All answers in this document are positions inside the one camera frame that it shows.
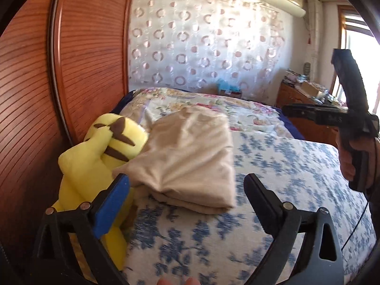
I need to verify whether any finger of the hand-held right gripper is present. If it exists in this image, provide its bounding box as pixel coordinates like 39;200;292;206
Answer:
282;103;348;125

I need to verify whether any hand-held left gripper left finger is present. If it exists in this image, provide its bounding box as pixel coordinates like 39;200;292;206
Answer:
31;174;131;285

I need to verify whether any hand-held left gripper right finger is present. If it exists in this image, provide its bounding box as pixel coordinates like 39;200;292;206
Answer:
243;173;345;285

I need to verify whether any beige printed t-shirt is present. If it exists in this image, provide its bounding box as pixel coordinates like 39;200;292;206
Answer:
111;107;238;216

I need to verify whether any person's right hand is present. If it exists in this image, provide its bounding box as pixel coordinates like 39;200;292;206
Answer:
338;137;380;191

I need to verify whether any person's left hand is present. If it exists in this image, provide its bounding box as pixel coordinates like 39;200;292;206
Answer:
157;277;205;285

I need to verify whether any wooden cabinet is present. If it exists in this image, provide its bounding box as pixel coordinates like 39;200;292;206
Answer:
277;81;345;147

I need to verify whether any open cardboard box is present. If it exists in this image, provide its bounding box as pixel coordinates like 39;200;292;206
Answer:
297;81;327;96

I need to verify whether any pile of papers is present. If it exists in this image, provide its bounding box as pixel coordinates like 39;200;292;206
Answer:
283;70;306;84

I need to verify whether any yellow plush toy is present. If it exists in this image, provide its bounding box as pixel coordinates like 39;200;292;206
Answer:
58;113;149;271

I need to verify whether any floral quilt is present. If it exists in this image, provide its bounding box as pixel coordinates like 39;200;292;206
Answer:
120;87;294;138

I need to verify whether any white window curtain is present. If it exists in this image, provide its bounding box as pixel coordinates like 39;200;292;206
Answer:
307;0;323;81

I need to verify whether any blue package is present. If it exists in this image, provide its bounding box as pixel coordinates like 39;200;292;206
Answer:
218;80;241;93

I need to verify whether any circle patterned sheer curtain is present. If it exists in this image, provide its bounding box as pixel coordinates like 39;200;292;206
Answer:
129;0;285;95

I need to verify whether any wooden slatted wardrobe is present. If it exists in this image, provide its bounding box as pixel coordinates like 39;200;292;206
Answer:
0;0;135;274

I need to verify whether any black cable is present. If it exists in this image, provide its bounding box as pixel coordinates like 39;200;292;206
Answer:
341;197;371;251

